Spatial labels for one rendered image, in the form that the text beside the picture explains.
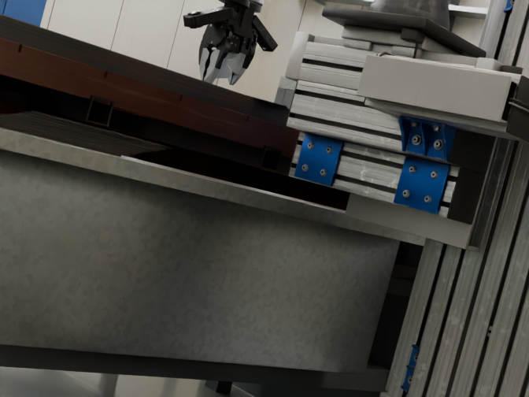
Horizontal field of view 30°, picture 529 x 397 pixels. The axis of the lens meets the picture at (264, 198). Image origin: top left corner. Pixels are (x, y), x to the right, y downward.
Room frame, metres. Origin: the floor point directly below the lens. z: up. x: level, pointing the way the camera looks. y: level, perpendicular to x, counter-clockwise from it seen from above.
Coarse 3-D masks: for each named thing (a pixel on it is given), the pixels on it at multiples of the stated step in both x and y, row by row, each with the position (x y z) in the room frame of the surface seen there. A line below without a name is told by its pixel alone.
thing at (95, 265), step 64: (0, 192) 1.71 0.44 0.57; (64, 192) 1.79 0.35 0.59; (128, 192) 1.88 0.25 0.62; (0, 256) 1.73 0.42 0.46; (64, 256) 1.81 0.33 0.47; (128, 256) 1.90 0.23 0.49; (192, 256) 2.01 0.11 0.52; (256, 256) 2.12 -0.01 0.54; (320, 256) 2.25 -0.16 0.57; (384, 256) 2.39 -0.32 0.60; (0, 320) 1.75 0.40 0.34; (64, 320) 1.83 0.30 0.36; (128, 320) 1.93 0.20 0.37; (192, 320) 2.03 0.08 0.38; (256, 320) 2.15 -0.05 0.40; (320, 320) 2.28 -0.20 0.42
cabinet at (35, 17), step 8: (0, 0) 10.42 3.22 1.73; (8, 0) 10.49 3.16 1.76; (16, 0) 10.56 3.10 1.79; (24, 0) 10.64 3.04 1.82; (32, 0) 10.72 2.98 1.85; (40, 0) 10.79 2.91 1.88; (0, 8) 10.44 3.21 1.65; (8, 8) 10.51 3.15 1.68; (16, 8) 10.58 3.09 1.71; (24, 8) 10.66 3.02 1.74; (32, 8) 10.73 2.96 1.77; (40, 8) 10.81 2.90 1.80; (8, 16) 10.53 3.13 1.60; (16, 16) 10.60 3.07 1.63; (24, 16) 10.68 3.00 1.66; (32, 16) 10.75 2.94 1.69; (40, 16) 10.83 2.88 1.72
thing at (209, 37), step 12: (228, 0) 2.19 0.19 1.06; (240, 0) 2.19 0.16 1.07; (240, 12) 2.22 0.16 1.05; (252, 12) 2.24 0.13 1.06; (216, 24) 2.20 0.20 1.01; (228, 24) 2.18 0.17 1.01; (240, 24) 2.22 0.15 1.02; (204, 36) 2.22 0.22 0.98; (216, 36) 2.19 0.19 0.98; (228, 36) 2.18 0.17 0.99; (240, 36) 2.22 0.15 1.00; (252, 36) 2.23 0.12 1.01; (216, 48) 2.25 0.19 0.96; (240, 48) 2.22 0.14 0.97
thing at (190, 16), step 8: (216, 8) 2.21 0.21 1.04; (224, 8) 2.19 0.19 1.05; (232, 8) 2.19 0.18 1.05; (184, 16) 2.16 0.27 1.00; (192, 16) 2.14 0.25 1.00; (200, 16) 2.14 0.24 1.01; (208, 16) 2.16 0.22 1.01; (216, 16) 2.17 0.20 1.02; (224, 16) 2.18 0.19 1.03; (232, 16) 2.20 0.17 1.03; (184, 24) 2.16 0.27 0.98; (192, 24) 2.14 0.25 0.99; (200, 24) 2.15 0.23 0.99
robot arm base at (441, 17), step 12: (384, 0) 1.76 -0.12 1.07; (396, 0) 1.75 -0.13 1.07; (408, 0) 1.74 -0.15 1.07; (420, 0) 1.75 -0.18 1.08; (432, 0) 1.75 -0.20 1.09; (444, 0) 1.77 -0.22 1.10; (384, 12) 1.75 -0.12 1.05; (396, 12) 1.74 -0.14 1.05; (408, 12) 1.73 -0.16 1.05; (420, 12) 1.73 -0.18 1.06; (432, 12) 1.74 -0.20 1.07; (444, 12) 1.76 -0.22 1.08; (444, 24) 1.76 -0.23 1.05
